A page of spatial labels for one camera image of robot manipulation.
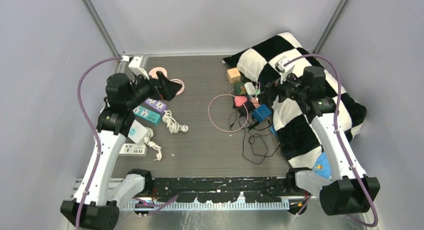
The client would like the orange small plug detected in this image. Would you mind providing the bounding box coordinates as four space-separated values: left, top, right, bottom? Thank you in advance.
250 98 261 109

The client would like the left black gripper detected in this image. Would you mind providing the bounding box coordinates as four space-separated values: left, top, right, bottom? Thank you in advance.
125 69 182 109

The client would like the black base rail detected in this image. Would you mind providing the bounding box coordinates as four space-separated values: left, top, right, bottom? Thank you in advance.
138 176 306 203

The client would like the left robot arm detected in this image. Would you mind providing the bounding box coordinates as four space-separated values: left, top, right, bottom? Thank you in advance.
60 73 182 229

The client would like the purple power strip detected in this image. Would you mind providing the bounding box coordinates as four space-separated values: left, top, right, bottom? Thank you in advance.
144 98 168 115

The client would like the purple cable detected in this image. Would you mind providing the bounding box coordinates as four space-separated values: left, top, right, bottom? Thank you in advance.
284 54 380 228
75 57 180 230

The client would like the white coiled cable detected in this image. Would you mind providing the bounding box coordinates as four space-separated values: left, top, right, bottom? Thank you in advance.
162 110 190 134

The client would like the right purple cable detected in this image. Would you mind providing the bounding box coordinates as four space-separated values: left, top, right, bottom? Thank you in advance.
284 54 380 228

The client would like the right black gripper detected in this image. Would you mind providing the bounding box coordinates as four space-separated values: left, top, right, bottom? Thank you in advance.
257 68 308 108

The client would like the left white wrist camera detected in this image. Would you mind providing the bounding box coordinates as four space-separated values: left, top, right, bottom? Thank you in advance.
128 55 150 80

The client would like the white colourful power strip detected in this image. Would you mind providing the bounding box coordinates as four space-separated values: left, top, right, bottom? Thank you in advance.
128 120 150 144

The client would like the blue cube socket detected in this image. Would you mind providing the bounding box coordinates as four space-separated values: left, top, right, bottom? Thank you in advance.
252 104 272 123

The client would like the orange cube socket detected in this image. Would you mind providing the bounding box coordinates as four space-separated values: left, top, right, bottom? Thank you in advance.
226 68 241 84

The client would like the checkered black white pillow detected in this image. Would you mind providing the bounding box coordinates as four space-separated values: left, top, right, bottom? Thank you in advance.
222 32 367 168

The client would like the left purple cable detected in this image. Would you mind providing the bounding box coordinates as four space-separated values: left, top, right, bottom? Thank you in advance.
75 57 180 230

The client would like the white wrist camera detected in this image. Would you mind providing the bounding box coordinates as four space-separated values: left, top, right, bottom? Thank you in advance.
128 55 150 80
275 56 295 85

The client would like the pink plug adapter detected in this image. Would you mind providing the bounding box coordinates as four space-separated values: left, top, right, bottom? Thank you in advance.
234 96 248 108

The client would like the pink round socket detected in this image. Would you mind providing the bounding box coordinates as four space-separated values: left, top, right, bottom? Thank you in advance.
148 67 168 79

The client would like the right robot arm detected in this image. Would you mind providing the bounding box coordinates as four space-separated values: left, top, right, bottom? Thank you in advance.
260 66 380 215

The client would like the white charger block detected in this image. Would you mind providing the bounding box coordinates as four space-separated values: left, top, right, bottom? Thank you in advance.
244 82 257 96

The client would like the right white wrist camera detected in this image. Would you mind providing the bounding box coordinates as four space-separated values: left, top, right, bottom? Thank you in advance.
275 56 295 85

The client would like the black thin cable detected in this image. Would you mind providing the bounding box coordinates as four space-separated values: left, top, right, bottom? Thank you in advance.
228 104 282 164

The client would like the teal usb power strip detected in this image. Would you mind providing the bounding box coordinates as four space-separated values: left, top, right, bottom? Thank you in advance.
133 106 161 125

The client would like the dark green cube socket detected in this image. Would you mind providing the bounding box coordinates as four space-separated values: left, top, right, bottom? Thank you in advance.
233 82 247 96

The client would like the black power adapter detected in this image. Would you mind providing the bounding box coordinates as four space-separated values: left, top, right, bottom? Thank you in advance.
237 104 255 117

